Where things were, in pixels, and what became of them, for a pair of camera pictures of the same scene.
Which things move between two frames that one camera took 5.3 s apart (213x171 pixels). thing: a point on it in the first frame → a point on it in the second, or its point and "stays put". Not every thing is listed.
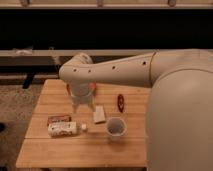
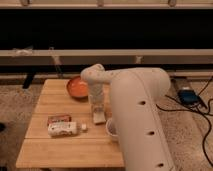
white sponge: [99, 114] stays put
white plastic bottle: [65, 128] stays put
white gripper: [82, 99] → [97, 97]
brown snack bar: [59, 119] stays put
